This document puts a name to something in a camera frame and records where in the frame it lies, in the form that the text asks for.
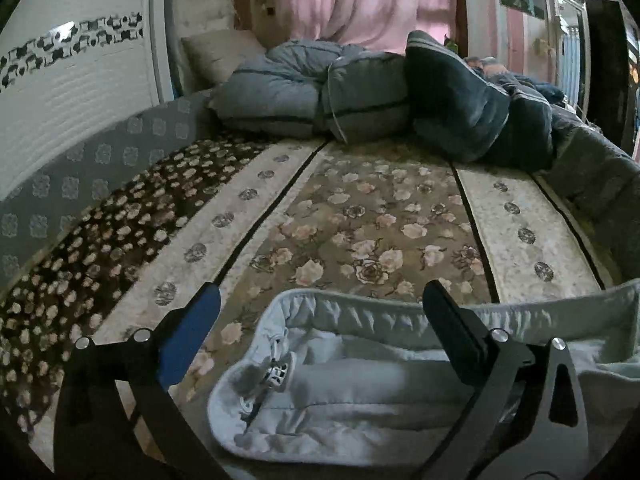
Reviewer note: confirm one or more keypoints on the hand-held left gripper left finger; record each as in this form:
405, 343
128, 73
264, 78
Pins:
190, 332

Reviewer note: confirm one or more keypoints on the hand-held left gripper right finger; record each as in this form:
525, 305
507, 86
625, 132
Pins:
452, 330

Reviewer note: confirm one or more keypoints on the white quilted jacket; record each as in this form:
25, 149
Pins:
350, 390

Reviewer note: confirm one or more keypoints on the floral bed blanket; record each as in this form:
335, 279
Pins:
360, 220

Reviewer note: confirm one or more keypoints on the grey patterned bed sheet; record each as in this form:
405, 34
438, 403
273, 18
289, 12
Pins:
100, 160

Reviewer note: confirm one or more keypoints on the dark teal folded blanket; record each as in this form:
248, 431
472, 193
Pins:
450, 100

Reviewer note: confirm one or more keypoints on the grey-blue folded duvet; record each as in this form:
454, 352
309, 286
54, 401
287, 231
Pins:
280, 85

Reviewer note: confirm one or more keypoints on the white bed headboard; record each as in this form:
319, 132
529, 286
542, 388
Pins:
75, 85

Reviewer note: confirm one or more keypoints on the beige pillow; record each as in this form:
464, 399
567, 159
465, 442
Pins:
220, 50

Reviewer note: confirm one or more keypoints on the white framed door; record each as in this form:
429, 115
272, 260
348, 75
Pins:
570, 50

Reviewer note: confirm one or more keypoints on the dark cabinet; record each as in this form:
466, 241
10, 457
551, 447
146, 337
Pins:
605, 60

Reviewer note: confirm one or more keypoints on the pink curtain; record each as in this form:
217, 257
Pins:
360, 0

